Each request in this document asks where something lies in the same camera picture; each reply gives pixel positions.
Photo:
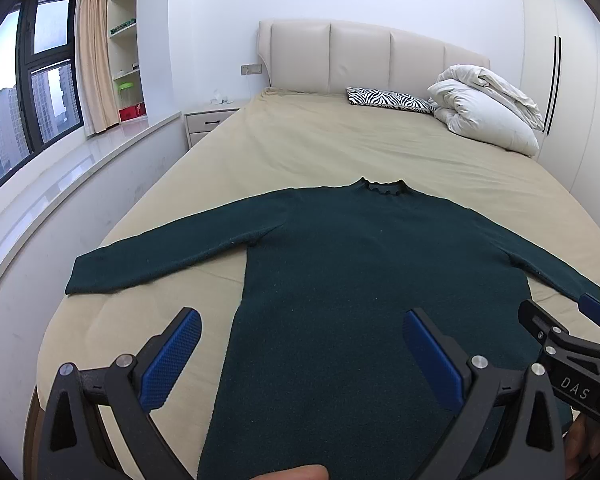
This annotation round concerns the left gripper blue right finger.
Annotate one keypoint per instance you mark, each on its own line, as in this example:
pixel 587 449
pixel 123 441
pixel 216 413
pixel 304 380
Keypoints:
pixel 505 423

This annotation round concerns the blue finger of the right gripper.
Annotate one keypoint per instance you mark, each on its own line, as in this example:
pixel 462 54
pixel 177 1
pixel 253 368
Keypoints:
pixel 542 326
pixel 590 307

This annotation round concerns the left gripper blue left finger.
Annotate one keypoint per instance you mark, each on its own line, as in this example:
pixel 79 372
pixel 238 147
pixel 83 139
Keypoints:
pixel 74 441

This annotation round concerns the dark green knit sweater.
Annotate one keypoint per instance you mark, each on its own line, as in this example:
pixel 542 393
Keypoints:
pixel 316 370

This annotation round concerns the person's right hand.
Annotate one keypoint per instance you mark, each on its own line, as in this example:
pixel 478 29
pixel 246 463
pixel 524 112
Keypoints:
pixel 582 441

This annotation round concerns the person's left hand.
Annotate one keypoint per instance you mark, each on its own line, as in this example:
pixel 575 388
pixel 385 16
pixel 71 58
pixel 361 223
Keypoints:
pixel 306 472

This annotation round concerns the white window sill bench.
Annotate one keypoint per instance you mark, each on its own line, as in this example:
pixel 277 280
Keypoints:
pixel 74 207

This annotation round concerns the white folded duvet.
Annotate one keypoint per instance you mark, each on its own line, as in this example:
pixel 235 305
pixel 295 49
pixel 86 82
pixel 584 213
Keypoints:
pixel 474 102

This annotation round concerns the zebra print pillow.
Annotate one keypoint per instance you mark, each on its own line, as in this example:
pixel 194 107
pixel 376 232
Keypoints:
pixel 390 100

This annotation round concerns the beige bed with sheet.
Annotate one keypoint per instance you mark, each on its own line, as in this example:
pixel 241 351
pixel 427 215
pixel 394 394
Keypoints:
pixel 286 140

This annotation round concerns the red storage box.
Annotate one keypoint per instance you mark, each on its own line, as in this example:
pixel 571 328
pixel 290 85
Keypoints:
pixel 133 111

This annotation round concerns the white bedside table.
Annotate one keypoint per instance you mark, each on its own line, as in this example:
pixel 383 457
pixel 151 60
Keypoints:
pixel 204 118

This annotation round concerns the black framed window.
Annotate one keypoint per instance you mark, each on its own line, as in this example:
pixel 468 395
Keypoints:
pixel 39 98

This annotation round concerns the cream padded headboard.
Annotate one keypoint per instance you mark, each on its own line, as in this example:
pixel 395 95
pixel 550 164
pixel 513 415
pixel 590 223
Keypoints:
pixel 319 56

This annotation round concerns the green item on shelf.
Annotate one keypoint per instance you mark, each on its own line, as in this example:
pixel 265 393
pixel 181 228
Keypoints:
pixel 127 85

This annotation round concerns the beige curtain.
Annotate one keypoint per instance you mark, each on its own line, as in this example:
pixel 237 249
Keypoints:
pixel 95 87

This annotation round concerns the white wardrobe with black handles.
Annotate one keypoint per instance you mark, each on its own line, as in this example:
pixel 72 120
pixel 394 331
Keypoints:
pixel 561 72

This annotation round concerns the grey wall switch panel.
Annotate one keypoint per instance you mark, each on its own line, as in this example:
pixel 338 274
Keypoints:
pixel 251 69

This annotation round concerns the white wall shelf unit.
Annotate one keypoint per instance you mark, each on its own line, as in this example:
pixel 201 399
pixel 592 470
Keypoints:
pixel 124 61

